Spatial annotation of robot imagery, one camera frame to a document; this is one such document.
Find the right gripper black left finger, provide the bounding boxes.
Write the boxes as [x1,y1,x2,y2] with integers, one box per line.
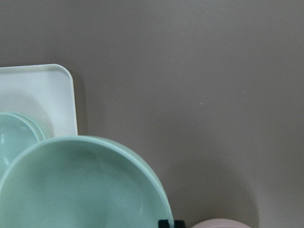
[158,219,170,228]

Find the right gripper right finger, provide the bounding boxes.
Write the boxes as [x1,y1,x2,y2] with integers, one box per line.
[174,220,186,228]

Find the green bowl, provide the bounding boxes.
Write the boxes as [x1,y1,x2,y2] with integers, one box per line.
[16,113,52,139]
[0,112,45,173]
[0,136,174,228]

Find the pink bowl with ice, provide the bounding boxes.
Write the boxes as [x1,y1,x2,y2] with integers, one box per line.
[192,218,250,228]

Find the green bowl on tray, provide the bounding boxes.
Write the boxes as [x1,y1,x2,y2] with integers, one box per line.
[16,113,52,139]

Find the beige serving tray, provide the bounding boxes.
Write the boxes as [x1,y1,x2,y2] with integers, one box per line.
[0,64,78,137]

